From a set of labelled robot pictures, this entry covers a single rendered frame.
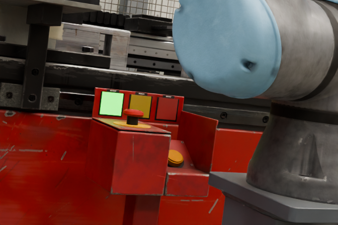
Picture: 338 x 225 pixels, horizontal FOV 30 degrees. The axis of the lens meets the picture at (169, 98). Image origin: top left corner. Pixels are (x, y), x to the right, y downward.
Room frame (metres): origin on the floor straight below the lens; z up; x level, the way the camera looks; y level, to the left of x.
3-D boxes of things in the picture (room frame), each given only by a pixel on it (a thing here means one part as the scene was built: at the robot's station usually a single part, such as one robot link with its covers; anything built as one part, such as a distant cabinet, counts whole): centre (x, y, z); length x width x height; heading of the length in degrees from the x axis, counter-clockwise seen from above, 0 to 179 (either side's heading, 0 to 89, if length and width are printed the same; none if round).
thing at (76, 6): (1.32, 0.29, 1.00); 0.26 x 0.18 x 0.01; 25
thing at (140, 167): (1.22, 0.03, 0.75); 0.20 x 0.16 x 0.18; 116
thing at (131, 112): (1.20, 0.06, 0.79); 0.04 x 0.04 x 0.04
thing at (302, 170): (0.75, -0.18, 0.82); 0.15 x 0.15 x 0.10
